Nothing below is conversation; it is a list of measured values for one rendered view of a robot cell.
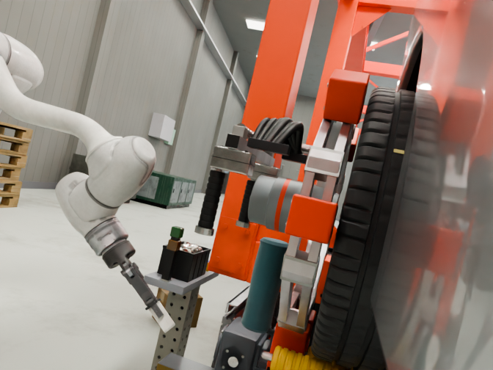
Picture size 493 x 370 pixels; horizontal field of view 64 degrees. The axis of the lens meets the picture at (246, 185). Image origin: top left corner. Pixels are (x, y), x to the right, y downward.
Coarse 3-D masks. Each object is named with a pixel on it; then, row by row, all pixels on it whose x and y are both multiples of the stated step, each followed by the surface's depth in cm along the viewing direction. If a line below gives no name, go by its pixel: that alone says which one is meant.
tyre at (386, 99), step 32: (384, 96) 80; (384, 128) 71; (384, 160) 69; (352, 192) 67; (384, 192) 66; (352, 224) 66; (384, 224) 65; (352, 256) 67; (352, 288) 68; (320, 320) 73; (352, 320) 70; (320, 352) 80; (352, 352) 74
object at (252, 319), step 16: (272, 240) 113; (256, 256) 115; (272, 256) 110; (256, 272) 112; (272, 272) 110; (256, 288) 111; (272, 288) 111; (256, 304) 111; (272, 304) 112; (256, 320) 111
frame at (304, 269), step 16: (320, 128) 81; (352, 128) 100; (320, 144) 77; (336, 144) 77; (320, 160) 74; (336, 160) 74; (304, 176) 75; (320, 176) 75; (336, 176) 73; (304, 192) 75; (336, 192) 122; (288, 256) 74; (304, 256) 75; (320, 256) 76; (288, 272) 75; (304, 272) 74; (320, 272) 114; (288, 288) 78; (304, 288) 76; (288, 304) 84; (304, 304) 80; (288, 320) 88; (304, 320) 84
